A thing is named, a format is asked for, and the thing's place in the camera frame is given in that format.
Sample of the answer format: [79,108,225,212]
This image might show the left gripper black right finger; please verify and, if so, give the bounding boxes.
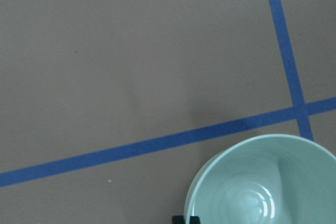
[189,216,201,224]

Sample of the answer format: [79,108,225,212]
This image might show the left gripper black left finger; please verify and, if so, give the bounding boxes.
[172,215,184,224]

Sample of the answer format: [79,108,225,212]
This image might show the light green bowl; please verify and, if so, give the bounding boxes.
[184,134,335,223]

